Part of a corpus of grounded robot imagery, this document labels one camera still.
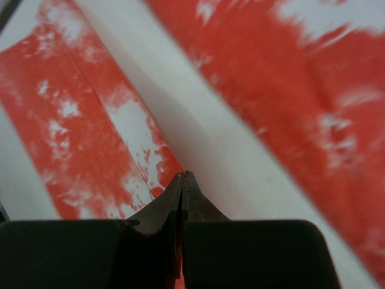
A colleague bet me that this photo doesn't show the red white patterned trousers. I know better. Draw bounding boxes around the red white patterned trousers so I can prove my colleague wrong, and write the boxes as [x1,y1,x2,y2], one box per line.
[1,1,384,288]

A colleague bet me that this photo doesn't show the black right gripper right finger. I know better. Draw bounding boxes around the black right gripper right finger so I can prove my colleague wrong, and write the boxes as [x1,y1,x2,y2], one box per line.
[182,171,229,288]

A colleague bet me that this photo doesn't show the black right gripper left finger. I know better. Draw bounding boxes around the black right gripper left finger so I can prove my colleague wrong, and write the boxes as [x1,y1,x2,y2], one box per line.
[114,172,183,288]

